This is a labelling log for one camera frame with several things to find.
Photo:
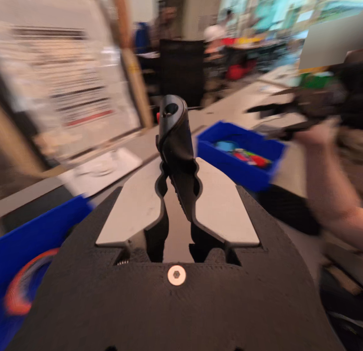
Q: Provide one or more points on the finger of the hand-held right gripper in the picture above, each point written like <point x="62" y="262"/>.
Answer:
<point x="269" y="108"/>
<point x="283" y="131"/>

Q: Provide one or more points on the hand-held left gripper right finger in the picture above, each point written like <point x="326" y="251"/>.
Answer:
<point x="224" y="211"/>

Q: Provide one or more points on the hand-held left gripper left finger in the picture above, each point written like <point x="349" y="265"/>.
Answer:
<point x="133" y="211"/>

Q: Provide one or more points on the blue plastic bin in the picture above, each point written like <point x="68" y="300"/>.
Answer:
<point x="34" y="231"/>
<point x="241" y="172"/>

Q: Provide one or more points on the black utility knife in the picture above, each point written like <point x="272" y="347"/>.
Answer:
<point x="177" y="146"/>

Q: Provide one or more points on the person's right forearm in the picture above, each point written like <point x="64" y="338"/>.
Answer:
<point x="331" y="192"/>

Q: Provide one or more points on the person's right hand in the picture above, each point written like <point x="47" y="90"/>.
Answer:
<point x="317" y="135"/>

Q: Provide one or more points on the green bin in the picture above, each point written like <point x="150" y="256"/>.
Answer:
<point x="314" y="79"/>

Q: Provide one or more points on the red multicoloured item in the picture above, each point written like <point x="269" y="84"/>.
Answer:
<point x="253" y="158"/>

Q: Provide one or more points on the red container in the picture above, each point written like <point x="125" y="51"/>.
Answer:
<point x="238" y="71"/>

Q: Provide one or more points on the white plastic sheet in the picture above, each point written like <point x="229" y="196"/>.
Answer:
<point x="99" y="169"/>

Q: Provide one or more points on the small light blue item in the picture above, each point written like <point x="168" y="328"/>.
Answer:
<point x="225" y="145"/>

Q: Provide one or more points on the black mat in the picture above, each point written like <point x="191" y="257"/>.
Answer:
<point x="289" y="209"/>

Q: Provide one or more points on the white hard hat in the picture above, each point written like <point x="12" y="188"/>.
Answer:
<point x="214" y="33"/>

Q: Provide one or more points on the black screen panel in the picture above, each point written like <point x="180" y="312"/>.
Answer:
<point x="181" y="72"/>

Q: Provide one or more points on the wooden board with smiley sticker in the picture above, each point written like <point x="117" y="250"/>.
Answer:
<point x="139" y="95"/>

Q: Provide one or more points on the orange rimmed tape roll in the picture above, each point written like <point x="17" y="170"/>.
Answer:
<point x="14" y="300"/>

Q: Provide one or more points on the wooden post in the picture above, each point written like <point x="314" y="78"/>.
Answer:
<point x="122" y="16"/>

